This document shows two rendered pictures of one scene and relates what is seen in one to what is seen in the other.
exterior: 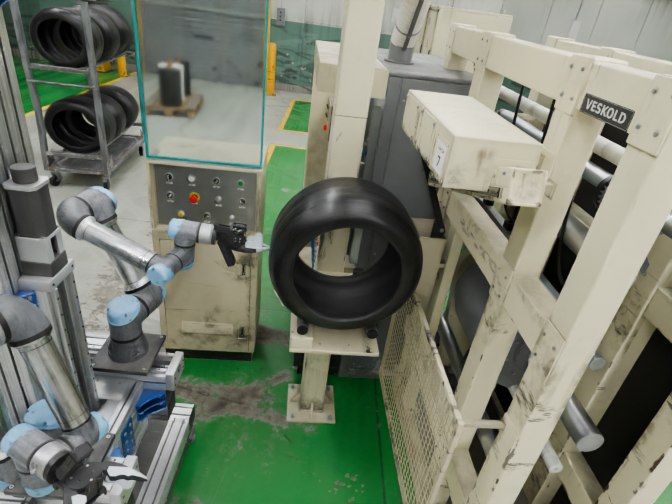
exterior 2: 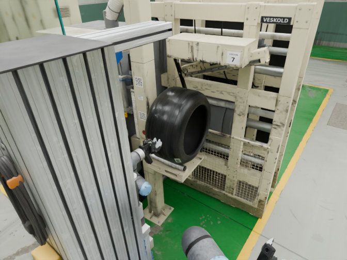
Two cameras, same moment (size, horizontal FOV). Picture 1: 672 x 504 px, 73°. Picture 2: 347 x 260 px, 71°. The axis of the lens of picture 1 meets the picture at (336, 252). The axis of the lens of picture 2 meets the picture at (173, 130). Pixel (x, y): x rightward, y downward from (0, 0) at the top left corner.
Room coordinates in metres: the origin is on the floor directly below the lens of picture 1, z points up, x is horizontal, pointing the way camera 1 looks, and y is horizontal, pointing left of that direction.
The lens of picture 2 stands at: (0.49, 1.22, 2.14)
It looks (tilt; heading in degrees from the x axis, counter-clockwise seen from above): 32 degrees down; 311
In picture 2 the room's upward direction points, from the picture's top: 2 degrees counter-clockwise
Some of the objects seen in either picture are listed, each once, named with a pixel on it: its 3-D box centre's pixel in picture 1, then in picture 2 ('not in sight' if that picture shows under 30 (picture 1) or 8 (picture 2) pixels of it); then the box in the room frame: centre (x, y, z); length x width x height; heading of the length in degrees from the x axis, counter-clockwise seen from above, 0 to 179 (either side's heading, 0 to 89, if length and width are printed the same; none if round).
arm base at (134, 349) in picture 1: (127, 340); not in sight; (1.33, 0.77, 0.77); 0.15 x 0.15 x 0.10
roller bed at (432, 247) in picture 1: (417, 256); not in sight; (1.84, -0.38, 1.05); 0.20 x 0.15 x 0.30; 7
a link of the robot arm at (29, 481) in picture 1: (45, 467); not in sight; (0.68, 0.65, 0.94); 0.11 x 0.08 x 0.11; 157
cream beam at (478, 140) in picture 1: (458, 135); (209, 48); (1.49, -0.34, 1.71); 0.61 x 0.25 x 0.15; 7
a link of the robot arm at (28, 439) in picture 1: (29, 447); not in sight; (0.66, 0.66, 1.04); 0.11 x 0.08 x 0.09; 67
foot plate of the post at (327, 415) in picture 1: (311, 401); (156, 210); (1.83, 0.02, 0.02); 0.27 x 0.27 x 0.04; 7
